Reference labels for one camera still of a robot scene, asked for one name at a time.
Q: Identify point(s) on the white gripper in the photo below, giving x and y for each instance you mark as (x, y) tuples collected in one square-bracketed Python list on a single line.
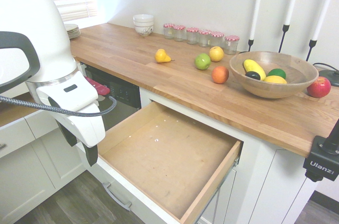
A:
[(87, 128)]

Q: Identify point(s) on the wooden drawer with white front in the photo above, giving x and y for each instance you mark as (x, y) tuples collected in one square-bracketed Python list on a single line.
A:
[(169, 160)]

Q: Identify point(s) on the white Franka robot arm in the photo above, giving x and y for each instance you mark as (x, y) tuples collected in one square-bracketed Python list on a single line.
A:
[(39, 36)]

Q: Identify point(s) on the white cabinet with drawers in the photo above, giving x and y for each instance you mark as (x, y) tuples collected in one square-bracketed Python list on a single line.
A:
[(26, 160)]

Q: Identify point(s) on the red towel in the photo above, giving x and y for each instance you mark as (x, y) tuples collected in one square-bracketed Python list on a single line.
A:
[(100, 87)]

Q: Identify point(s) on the black dishwasher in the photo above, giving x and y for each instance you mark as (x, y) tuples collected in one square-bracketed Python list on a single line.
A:
[(124, 94)]

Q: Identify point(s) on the stack of white plates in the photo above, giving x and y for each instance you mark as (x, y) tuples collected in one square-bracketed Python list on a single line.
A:
[(72, 31)]

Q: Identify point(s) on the yellow pear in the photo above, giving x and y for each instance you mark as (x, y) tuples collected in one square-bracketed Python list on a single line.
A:
[(161, 56)]

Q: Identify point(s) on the white bowl with floral print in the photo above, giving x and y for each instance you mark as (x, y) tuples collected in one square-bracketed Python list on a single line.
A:
[(143, 31)]

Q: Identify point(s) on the plain white bowl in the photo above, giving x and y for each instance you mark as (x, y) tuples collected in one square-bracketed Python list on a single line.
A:
[(143, 17), (143, 24)]

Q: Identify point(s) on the glass jar red checkered lid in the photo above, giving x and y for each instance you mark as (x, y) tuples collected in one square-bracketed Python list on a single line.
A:
[(179, 34), (232, 45), (192, 36), (217, 39), (168, 32), (204, 39)]

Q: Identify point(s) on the green apple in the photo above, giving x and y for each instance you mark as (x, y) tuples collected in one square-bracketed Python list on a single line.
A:
[(202, 61)]

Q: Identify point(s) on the orange red peach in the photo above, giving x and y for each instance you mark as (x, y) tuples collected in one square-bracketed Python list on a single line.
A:
[(220, 75)]

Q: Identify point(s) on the yellow apple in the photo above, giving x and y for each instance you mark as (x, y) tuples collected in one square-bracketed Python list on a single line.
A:
[(216, 54)]

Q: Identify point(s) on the black avocado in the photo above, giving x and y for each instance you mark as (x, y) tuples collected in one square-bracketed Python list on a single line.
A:
[(252, 75)]

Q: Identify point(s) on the white cabinet under counter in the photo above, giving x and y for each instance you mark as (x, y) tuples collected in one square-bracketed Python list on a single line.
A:
[(265, 171)]

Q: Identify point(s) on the yellow banana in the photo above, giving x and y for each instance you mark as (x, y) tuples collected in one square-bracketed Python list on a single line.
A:
[(254, 68)]

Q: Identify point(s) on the black candle holder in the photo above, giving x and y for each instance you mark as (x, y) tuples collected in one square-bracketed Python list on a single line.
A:
[(250, 44), (312, 46), (284, 32)]

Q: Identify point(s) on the large wooden bowl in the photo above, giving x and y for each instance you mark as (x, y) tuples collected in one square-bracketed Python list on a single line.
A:
[(272, 90)]

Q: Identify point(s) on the yellow lemon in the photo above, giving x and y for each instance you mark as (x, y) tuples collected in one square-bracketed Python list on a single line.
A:
[(275, 80)]

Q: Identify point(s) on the green lime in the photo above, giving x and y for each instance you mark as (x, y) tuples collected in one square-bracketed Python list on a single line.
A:
[(277, 72)]

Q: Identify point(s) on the black Ulanzi clamp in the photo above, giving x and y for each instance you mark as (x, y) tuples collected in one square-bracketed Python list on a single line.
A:
[(319, 165)]

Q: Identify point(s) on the red apple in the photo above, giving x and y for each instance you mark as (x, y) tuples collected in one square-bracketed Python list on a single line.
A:
[(319, 87)]

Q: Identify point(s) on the dark round lamp base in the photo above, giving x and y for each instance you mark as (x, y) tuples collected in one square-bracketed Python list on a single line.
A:
[(331, 78)]

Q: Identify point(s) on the black camera pole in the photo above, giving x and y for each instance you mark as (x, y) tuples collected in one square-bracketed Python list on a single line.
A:
[(333, 136)]

